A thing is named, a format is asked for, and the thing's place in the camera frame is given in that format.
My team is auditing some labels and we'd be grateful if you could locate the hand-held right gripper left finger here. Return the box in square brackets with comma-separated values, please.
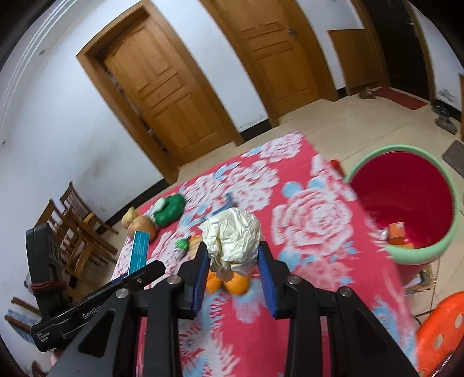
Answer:
[46, 241, 211, 377]

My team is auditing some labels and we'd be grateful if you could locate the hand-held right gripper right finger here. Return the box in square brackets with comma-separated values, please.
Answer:
[257, 241, 421, 377]

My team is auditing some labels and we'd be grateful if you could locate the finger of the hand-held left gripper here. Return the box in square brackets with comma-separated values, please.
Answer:
[125, 260, 166, 291]

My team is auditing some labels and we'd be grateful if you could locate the blue and white box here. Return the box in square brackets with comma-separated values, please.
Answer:
[128, 230, 151, 276]

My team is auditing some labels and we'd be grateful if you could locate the cream paper ball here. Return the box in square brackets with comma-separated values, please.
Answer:
[199, 207, 262, 281]

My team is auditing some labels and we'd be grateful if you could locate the orange cardboard box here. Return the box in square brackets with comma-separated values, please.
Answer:
[388, 222, 407, 243]

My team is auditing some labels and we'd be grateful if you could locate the red bin with green rim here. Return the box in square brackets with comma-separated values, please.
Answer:
[342, 144, 461, 276]

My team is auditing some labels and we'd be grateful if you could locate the wooden chair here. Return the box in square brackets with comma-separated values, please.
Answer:
[59, 181, 118, 236]
[34, 199, 118, 291]

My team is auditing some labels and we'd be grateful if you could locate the red apple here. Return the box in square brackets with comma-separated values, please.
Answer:
[128, 215, 158, 242]

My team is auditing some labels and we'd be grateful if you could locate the yellow pear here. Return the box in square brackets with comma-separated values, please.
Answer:
[121, 206, 140, 228]

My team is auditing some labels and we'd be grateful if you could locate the green flower-shaped container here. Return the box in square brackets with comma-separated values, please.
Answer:
[152, 194, 187, 227]

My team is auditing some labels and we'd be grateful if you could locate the red floral tablecloth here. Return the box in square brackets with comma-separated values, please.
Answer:
[110, 131, 417, 377]

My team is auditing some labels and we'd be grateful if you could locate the orange plastic stool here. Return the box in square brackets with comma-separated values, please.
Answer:
[415, 292, 464, 377]

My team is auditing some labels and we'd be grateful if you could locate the wooden panel door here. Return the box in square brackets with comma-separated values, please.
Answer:
[76, 0, 244, 185]
[201, 0, 339, 126]

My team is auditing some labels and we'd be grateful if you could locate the grey floor mat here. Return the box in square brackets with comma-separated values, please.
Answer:
[442, 139, 464, 162]

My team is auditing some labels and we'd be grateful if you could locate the red doormat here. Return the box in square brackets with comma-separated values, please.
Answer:
[375, 86, 428, 110]

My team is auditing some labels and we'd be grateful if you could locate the dark floor object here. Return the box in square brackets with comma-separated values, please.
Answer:
[431, 99, 458, 135]

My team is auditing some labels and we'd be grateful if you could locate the dark entrance door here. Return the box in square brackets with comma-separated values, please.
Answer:
[357, 0, 436, 102]

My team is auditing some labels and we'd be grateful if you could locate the wooden wall panel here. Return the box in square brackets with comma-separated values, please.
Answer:
[327, 28, 381, 95]

